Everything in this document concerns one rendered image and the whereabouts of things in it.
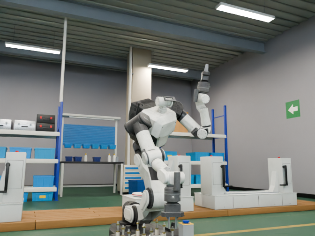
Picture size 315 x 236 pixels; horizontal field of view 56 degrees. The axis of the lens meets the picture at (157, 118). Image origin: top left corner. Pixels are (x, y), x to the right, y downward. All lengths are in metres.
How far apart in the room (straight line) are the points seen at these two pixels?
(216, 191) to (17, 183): 2.54
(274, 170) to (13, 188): 3.79
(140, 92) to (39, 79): 3.51
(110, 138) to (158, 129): 5.76
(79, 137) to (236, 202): 4.44
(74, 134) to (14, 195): 4.19
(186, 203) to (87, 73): 7.29
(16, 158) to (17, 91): 6.67
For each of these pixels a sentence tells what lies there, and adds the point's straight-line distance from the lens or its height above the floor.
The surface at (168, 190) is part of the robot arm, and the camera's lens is 1.60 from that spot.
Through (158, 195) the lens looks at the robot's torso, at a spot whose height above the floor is 0.46.
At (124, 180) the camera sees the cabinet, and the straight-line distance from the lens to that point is 7.19.
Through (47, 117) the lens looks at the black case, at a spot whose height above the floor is 1.60.
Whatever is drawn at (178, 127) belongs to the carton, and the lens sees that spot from 7.06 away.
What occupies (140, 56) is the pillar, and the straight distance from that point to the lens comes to 8.69.
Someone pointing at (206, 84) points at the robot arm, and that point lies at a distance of 2.23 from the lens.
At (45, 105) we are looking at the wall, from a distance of 10.07.
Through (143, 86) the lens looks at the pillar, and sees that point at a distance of 8.45.
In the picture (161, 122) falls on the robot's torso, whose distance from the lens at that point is 2.03.
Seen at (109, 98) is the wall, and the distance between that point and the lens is 10.43.
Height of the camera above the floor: 0.65
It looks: 9 degrees up
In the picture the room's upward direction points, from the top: straight up
